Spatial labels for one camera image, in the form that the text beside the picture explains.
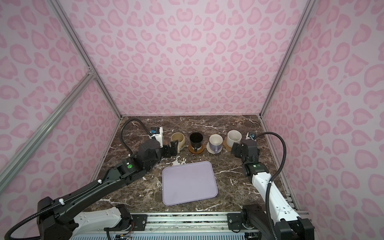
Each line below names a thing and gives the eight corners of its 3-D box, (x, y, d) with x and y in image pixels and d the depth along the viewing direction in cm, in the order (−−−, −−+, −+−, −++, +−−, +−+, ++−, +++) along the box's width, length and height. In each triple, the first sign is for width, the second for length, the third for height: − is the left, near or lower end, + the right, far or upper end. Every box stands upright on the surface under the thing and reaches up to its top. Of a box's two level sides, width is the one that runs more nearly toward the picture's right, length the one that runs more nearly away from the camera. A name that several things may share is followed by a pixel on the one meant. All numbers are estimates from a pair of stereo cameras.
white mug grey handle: (215, 156, 99) (216, 148, 91) (206, 146, 104) (206, 138, 96) (224, 149, 102) (226, 141, 95) (215, 140, 107) (217, 131, 100)
